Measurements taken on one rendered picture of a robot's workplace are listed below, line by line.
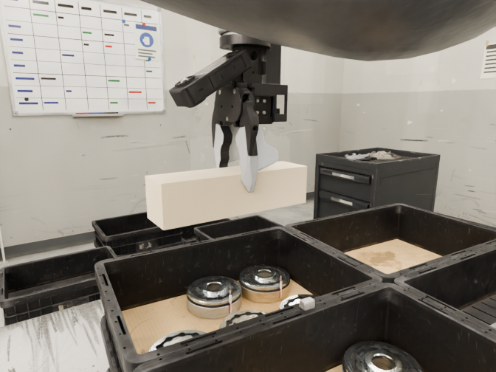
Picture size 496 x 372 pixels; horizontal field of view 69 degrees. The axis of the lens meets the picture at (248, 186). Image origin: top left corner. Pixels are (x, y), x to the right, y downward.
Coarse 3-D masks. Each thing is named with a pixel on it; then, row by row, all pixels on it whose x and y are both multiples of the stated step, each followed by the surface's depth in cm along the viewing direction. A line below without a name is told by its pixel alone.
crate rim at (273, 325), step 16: (368, 288) 55; (384, 288) 55; (400, 288) 55; (320, 304) 50; (336, 304) 50; (416, 304) 51; (432, 304) 50; (272, 320) 46; (288, 320) 46; (448, 320) 47; (464, 320) 46; (224, 336) 43; (240, 336) 43; (256, 336) 44; (480, 336) 44; (176, 352) 40; (192, 352) 41; (208, 352) 41; (144, 368) 38; (160, 368) 38
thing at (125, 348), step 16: (208, 240) 74; (224, 240) 74; (304, 240) 74; (128, 256) 66; (144, 256) 67; (336, 256) 66; (96, 272) 60; (368, 272) 59; (352, 288) 55; (112, 304) 50; (112, 320) 46; (256, 320) 46; (128, 336) 43; (208, 336) 43; (128, 352) 40; (160, 352) 40; (128, 368) 39
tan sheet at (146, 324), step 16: (160, 304) 68; (176, 304) 68; (256, 304) 68; (272, 304) 68; (128, 320) 63; (144, 320) 63; (160, 320) 63; (176, 320) 63; (192, 320) 63; (208, 320) 63; (144, 336) 59; (160, 336) 59; (144, 352) 55
